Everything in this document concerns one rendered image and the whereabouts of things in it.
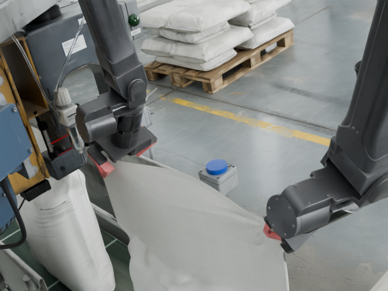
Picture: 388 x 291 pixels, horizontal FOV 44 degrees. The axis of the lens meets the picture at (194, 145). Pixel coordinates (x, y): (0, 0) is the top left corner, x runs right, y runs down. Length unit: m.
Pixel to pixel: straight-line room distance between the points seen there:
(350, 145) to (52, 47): 0.69
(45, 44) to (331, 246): 1.65
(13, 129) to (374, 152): 0.51
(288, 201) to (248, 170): 2.24
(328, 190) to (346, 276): 1.57
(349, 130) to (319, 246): 1.76
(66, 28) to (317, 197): 0.67
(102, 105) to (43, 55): 0.22
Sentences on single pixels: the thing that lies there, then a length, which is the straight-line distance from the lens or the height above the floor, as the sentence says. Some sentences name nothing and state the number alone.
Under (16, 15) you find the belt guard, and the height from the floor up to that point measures 1.39.
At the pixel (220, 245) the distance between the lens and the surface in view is 0.90.
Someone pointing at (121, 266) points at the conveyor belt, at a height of 0.38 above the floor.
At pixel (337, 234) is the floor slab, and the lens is 2.36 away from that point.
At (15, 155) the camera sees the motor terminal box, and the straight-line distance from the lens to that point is 0.78.
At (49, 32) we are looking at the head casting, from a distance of 1.05.
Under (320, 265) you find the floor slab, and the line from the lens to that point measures 2.21.
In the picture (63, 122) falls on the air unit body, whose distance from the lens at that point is 1.04.
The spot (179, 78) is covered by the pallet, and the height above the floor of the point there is 0.09.
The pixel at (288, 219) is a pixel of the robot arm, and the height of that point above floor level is 1.18.
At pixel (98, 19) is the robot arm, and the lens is 0.80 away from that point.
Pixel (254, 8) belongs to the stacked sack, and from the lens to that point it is 4.21.
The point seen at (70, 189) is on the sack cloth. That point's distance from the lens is 1.46.
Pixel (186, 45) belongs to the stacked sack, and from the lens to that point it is 3.90.
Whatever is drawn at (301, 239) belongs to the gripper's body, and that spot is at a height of 1.08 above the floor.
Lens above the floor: 1.56
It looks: 29 degrees down
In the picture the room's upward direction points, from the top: 11 degrees counter-clockwise
